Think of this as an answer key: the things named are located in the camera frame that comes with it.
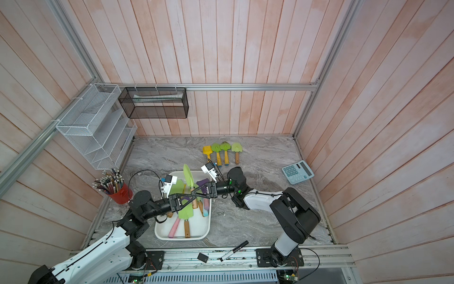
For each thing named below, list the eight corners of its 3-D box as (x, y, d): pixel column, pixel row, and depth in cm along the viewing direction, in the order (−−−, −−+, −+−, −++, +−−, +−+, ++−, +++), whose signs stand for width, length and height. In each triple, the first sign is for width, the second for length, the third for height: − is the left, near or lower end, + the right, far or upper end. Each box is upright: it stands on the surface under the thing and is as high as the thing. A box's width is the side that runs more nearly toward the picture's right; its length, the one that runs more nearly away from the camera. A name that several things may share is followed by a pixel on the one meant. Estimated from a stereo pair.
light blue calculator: (291, 184, 99) (293, 181, 96) (281, 169, 106) (283, 165, 103) (312, 178, 102) (315, 174, 99) (301, 163, 109) (303, 159, 106)
